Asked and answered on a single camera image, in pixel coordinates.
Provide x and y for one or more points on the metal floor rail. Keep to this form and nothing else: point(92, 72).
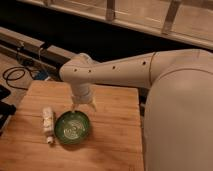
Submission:
point(49, 54)

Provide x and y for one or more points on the black equipment at left edge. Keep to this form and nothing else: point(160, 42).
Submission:
point(6, 110)

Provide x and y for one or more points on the wooden window frame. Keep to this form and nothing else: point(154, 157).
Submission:
point(187, 21)

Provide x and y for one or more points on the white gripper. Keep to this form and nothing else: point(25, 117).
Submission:
point(82, 94)

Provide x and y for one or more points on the green ceramic bowl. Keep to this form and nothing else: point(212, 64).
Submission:
point(72, 127)

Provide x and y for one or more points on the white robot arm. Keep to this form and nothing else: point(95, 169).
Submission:
point(178, 121)

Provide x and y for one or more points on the small white bottle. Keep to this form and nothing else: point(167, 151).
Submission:
point(48, 124)

